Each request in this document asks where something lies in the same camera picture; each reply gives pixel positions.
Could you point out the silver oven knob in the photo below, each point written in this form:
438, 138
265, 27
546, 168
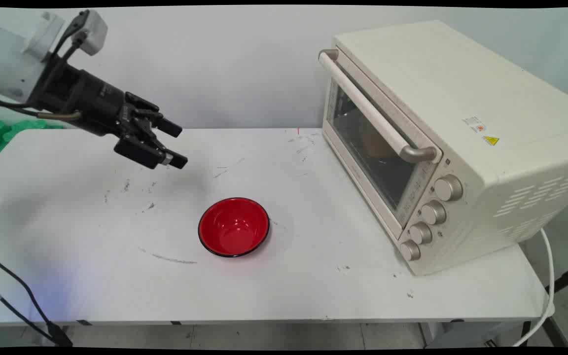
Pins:
421, 233
434, 212
410, 250
449, 188

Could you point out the cream toaster oven body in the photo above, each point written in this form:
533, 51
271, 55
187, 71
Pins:
461, 84

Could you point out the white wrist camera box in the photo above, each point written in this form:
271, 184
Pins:
94, 32

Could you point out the black tripod stand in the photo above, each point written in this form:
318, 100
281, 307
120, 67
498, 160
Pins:
567, 278

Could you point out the red bowl with black rim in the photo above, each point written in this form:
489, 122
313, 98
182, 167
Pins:
232, 229

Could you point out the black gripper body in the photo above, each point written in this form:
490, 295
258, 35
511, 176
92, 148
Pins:
84, 98

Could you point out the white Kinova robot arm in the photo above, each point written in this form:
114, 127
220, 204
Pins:
5, 54

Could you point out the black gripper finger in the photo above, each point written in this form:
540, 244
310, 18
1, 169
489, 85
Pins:
148, 116
138, 148

